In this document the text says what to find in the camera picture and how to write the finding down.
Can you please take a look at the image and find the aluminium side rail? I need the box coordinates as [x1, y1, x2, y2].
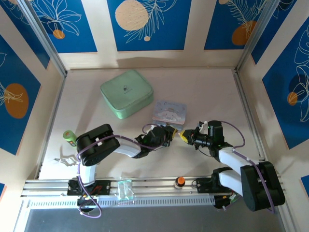
[233, 70, 268, 165]
[35, 72, 68, 181]

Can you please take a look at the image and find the aluminium frame post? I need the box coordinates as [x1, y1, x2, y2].
[14, 0, 69, 77]
[235, 0, 283, 73]

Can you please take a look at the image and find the mint green zip pouch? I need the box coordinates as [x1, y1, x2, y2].
[100, 69, 155, 119]

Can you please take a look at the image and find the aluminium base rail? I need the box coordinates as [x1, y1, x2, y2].
[20, 178, 283, 198]

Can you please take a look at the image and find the clear plastic claw clip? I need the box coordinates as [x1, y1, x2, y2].
[53, 154, 81, 168]

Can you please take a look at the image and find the slotted grey cable tray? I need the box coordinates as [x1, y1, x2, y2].
[23, 195, 216, 209]

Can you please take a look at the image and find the Cinnamoroll print tin box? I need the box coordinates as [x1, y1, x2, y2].
[151, 99, 188, 132]

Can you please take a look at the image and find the orange capped small bottle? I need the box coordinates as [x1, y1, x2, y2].
[173, 176, 186, 189]

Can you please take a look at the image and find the green cylinder bottle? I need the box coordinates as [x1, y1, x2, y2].
[63, 130, 78, 147]

